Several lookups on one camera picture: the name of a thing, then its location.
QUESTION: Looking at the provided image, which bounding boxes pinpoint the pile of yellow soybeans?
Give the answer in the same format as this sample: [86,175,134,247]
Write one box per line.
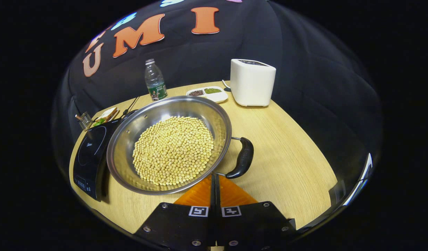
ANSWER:
[132,116,215,186]

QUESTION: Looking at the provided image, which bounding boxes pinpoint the toast sandwich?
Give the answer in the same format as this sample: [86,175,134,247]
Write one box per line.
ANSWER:
[100,107,117,121]

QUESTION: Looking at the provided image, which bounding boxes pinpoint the white toaster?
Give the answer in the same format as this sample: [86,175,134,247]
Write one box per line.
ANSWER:
[230,59,277,107]

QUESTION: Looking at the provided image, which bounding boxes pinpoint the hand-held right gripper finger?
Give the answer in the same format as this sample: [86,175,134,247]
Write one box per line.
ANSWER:
[134,174,216,251]
[216,174,297,251]

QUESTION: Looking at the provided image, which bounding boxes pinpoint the white plate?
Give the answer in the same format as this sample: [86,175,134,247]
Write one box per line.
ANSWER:
[92,107,119,127]

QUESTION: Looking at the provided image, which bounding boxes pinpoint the stainless steel pot black handles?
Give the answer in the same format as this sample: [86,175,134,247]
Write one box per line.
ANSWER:
[106,96,255,195]

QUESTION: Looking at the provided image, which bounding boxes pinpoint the white divided dish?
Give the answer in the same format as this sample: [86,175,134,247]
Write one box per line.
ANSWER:
[186,86,229,104]

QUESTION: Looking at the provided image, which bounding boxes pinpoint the clear plastic water bottle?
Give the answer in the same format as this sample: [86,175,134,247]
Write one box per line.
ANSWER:
[145,59,168,101]

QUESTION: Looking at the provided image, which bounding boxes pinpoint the black induction cooktop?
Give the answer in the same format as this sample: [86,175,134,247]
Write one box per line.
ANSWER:
[73,118,123,202]

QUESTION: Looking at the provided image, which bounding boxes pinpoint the thin black cable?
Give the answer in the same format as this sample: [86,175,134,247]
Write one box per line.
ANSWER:
[123,96,140,115]

